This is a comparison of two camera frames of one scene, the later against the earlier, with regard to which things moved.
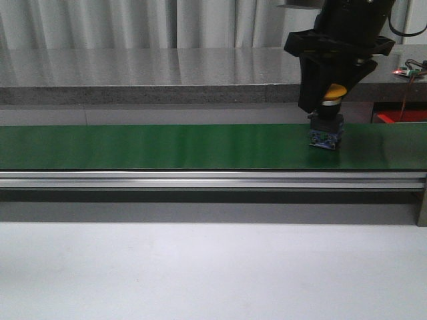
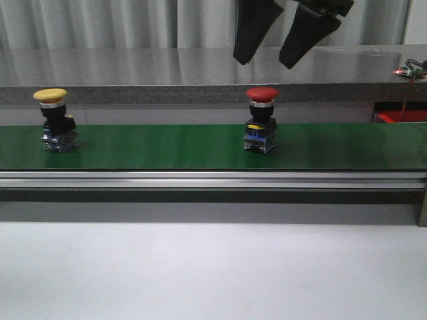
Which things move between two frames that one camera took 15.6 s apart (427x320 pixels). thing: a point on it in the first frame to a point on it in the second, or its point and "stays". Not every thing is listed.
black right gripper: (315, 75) to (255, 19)
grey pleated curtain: (157, 25) stays
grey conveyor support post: (422, 217) stays
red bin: (401, 116) stays
